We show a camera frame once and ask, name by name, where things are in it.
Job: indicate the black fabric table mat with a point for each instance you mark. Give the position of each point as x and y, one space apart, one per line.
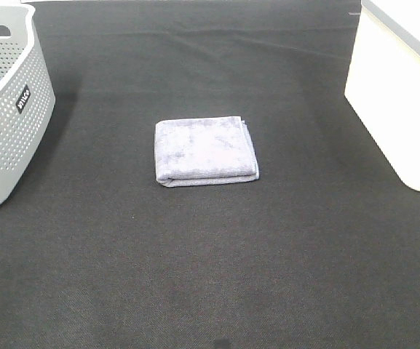
323 251

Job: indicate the grey perforated laundry basket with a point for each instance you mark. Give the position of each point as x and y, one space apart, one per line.
27 98

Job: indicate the cream plastic storage box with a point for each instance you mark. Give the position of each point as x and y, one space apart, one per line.
383 82

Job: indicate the lavender towel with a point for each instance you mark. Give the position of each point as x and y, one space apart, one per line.
208 151

